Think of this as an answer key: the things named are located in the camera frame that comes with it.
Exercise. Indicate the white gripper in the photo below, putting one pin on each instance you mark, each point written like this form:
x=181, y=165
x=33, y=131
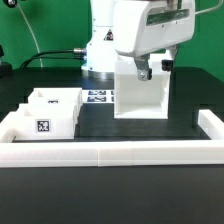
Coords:
x=141, y=27

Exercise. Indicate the white drawer cabinet frame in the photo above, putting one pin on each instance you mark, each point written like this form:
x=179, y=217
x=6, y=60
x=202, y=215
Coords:
x=135, y=99

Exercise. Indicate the white front drawer box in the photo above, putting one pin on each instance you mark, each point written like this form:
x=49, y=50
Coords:
x=46, y=121

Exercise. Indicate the white drawer box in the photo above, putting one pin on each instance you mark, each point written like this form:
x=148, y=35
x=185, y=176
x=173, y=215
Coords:
x=57, y=96
x=46, y=121

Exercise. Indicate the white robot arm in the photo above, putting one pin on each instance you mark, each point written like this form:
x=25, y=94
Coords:
x=100, y=52

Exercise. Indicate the white rear drawer box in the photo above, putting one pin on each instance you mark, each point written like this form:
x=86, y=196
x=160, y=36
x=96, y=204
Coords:
x=57, y=96

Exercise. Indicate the white fiducial marker sheet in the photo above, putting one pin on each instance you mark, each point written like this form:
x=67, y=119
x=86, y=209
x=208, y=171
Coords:
x=98, y=96

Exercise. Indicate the white U-shaped border fence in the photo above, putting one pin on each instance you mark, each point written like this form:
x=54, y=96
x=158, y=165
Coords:
x=107, y=154

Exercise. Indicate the black device at left edge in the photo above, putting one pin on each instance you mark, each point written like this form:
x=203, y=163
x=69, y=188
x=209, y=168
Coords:
x=5, y=68

